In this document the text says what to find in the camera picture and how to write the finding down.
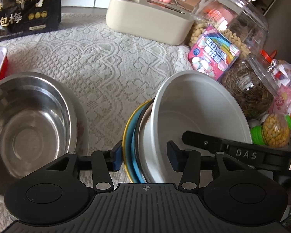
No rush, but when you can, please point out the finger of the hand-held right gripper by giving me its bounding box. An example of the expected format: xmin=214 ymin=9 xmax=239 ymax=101
xmin=181 ymin=130 xmax=224 ymax=155

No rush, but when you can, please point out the small glass jar with seeds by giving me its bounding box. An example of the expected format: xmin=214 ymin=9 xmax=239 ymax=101
xmin=220 ymin=53 xmax=282 ymax=121

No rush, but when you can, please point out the large glass jar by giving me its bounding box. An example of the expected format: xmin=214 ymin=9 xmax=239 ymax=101
xmin=187 ymin=0 xmax=270 ymax=62

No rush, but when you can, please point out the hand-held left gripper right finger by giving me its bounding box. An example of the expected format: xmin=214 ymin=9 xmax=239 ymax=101
xmin=167 ymin=141 xmax=254 ymax=190

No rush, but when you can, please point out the stainless steel bowl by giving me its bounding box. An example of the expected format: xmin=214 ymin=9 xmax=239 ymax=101
xmin=0 ymin=72 xmax=88 ymax=201

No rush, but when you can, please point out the black snack bag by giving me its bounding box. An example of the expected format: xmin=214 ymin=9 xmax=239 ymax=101
xmin=0 ymin=0 xmax=63 ymax=44

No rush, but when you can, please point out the white lace tablecloth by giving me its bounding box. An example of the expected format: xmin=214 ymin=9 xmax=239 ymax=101
xmin=0 ymin=12 xmax=198 ymax=201

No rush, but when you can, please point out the pink candy packet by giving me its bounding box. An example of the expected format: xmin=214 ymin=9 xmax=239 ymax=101
xmin=187 ymin=25 xmax=241 ymax=82

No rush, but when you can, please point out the white bowl with gold rim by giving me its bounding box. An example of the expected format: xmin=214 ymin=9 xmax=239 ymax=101
xmin=121 ymin=99 xmax=151 ymax=183

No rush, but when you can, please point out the white floral plate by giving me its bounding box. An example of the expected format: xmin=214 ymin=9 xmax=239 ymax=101
xmin=63 ymin=87 xmax=90 ymax=157

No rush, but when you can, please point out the green candy dispenser toy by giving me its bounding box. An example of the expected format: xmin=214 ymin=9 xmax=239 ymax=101
xmin=250 ymin=112 xmax=291 ymax=149

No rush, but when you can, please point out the cream tissue box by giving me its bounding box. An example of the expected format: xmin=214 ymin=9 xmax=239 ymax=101
xmin=105 ymin=0 xmax=196 ymax=46

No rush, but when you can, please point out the pink plastic bag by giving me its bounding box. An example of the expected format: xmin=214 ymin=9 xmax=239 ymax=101
xmin=269 ymin=59 xmax=291 ymax=117

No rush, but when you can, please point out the blue bowl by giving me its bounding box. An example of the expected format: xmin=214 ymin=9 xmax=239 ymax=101
xmin=124 ymin=99 xmax=156 ymax=184

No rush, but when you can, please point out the white bowl with orange print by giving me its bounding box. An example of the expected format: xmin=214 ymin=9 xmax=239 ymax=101
xmin=138 ymin=71 xmax=254 ymax=184

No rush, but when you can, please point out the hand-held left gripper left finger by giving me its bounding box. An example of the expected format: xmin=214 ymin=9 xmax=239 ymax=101
xmin=47 ymin=142 xmax=123 ymax=192

